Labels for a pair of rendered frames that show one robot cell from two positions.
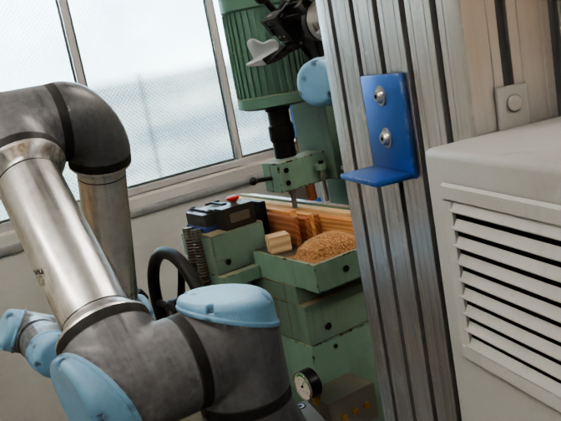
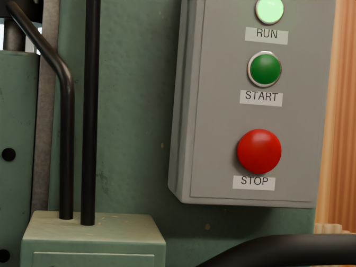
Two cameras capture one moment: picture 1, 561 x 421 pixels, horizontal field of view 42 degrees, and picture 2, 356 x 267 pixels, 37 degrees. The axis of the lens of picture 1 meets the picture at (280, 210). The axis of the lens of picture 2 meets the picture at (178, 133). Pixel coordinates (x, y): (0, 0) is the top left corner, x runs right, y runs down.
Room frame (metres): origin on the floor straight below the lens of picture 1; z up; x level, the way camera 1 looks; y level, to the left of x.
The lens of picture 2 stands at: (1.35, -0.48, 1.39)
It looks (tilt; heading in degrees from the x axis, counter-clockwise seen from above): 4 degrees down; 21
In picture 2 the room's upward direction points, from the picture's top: 4 degrees clockwise
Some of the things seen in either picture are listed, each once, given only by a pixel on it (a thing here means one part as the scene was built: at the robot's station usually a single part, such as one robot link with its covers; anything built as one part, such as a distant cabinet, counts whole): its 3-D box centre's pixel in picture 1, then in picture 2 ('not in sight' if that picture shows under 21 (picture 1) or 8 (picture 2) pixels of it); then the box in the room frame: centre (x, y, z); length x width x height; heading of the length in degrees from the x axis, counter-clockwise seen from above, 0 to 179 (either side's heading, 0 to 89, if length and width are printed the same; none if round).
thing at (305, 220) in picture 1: (282, 224); not in sight; (1.64, 0.00, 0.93); 0.21 x 0.02 x 0.05; 32
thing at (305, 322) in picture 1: (347, 268); not in sight; (1.75, -0.14, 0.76); 0.57 x 0.45 x 0.09; 122
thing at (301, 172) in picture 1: (296, 174); not in sight; (1.69, -0.05, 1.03); 0.14 x 0.07 x 0.09; 122
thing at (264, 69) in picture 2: not in sight; (265, 69); (1.70, -0.40, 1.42); 0.02 x 0.01 x 0.02; 122
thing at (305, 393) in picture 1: (310, 387); not in sight; (1.35, 0.01, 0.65); 0.06 x 0.04 x 0.08; 32
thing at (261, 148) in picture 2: not in sight; (259, 151); (1.70, -0.40, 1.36); 0.03 x 0.01 x 0.03; 122
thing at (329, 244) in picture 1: (326, 241); not in sight; (1.44, -0.08, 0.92); 0.14 x 0.09 x 0.04; 122
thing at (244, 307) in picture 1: (228, 341); not in sight; (0.83, 0.09, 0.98); 0.13 x 0.12 x 0.14; 120
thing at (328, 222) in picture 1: (317, 222); not in sight; (1.61, -0.08, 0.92); 0.54 x 0.02 x 0.04; 32
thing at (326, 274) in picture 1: (260, 251); not in sight; (1.64, 0.06, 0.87); 0.61 x 0.30 x 0.06; 32
